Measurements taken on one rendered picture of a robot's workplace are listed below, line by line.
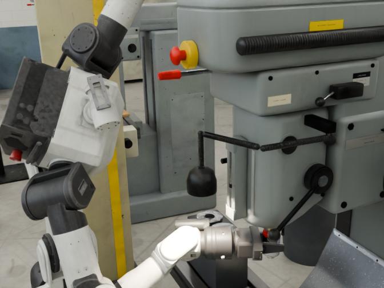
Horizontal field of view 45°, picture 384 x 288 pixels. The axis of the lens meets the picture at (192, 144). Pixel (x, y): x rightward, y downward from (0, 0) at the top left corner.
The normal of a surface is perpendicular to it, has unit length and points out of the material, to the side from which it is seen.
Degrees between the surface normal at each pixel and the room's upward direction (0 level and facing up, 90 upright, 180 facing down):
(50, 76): 58
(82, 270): 68
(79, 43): 62
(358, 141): 90
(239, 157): 90
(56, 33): 90
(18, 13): 90
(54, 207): 75
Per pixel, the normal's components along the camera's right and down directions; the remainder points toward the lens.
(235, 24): -0.06, 0.33
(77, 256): 0.30, -0.08
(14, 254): -0.03, -0.95
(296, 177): 0.42, 0.29
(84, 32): -0.32, -0.16
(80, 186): 0.93, -0.25
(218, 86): -0.91, 0.16
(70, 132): 0.46, -0.28
